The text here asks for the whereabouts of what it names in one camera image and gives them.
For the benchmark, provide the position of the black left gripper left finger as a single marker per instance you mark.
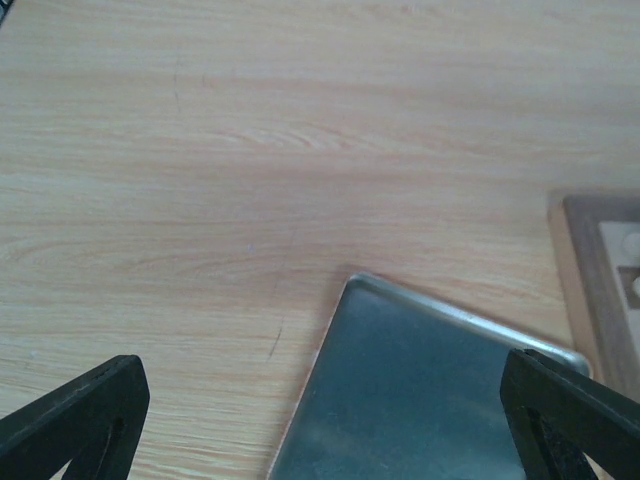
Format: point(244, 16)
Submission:
point(88, 428)

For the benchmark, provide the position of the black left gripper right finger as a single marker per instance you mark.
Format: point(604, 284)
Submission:
point(561, 420)

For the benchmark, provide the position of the metal tin tray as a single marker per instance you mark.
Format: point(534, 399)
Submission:
point(405, 386)

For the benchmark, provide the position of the wooden chess board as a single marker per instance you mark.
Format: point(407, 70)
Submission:
point(595, 236)

